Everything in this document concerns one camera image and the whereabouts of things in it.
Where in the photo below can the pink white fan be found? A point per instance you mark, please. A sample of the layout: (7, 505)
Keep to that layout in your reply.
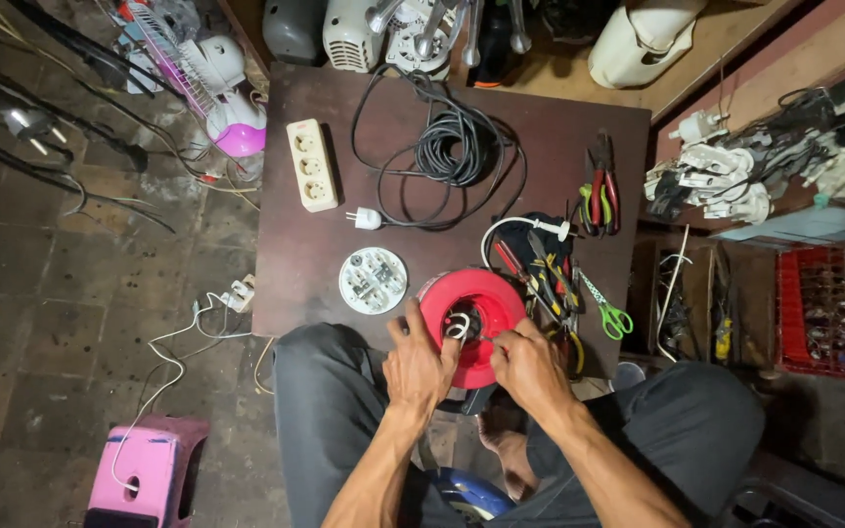
(228, 95)

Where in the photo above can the person's foot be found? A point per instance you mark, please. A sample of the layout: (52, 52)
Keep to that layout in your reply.
(514, 455)

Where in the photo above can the red plastic crate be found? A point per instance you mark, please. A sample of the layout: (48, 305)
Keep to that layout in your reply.
(793, 315)

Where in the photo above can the white three-socket power strip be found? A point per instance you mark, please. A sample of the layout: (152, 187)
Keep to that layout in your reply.
(312, 166)

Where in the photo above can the round white fan part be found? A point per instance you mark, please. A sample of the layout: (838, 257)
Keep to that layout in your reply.
(416, 48)

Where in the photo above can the grey appliance housing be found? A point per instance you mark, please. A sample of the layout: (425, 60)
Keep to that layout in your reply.
(292, 29)

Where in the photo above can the black chair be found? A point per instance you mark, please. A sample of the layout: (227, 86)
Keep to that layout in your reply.
(811, 499)

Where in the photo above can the green patterned scissors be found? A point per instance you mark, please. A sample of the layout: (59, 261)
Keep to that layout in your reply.
(613, 317)

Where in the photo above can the white plug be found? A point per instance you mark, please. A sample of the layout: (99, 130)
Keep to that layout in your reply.
(367, 218)

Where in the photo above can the red black screwdriver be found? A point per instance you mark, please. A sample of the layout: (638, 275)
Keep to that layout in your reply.
(512, 262)

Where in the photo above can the wooden tool box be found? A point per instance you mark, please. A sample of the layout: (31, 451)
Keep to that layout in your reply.
(697, 293)

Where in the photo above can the heap of white plugs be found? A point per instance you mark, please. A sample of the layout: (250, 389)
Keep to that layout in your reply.
(730, 180)

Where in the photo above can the silver metal rods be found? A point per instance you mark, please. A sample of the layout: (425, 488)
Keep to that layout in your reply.
(472, 29)

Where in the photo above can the small white bowl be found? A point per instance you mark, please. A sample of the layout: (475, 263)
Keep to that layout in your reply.
(626, 375)

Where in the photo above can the white socket adapter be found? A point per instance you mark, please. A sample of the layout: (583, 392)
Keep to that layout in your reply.
(240, 293)

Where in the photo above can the blue round object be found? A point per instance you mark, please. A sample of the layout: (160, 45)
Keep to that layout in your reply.
(477, 499)

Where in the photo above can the pink plastic stool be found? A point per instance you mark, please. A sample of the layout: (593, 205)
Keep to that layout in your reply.
(140, 469)

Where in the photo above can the person's left hand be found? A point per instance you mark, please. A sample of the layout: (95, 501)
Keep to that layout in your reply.
(415, 370)

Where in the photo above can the white motor housing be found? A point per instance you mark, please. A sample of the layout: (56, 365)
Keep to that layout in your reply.
(349, 37)

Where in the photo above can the black cloth pouch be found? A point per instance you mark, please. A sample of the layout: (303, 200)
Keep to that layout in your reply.
(521, 238)

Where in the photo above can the yellow black pliers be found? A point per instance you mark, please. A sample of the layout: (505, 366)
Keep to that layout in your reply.
(551, 275)

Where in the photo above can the person's grey trousers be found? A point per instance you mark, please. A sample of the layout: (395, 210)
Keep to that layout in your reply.
(320, 411)

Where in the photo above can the white plastic casing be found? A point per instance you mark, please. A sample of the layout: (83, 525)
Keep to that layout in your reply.
(635, 44)

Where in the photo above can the yellow screwdriver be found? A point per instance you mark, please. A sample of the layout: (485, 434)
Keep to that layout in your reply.
(723, 341)

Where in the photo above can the round white socket plate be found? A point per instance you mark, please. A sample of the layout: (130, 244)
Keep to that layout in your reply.
(372, 281)

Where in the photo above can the person's right hand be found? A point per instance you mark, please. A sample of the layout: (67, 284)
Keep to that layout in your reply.
(532, 374)

